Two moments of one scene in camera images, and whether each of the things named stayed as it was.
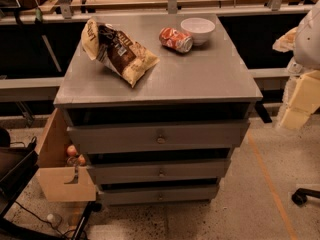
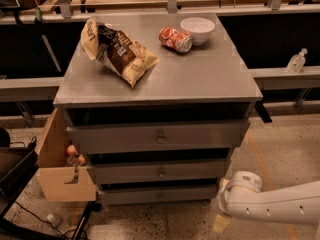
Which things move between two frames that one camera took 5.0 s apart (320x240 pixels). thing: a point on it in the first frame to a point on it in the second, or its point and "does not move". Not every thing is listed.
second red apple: [81, 160] does not move
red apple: [71, 150] does not move
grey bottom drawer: [130, 194] does not move
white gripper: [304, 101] to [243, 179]
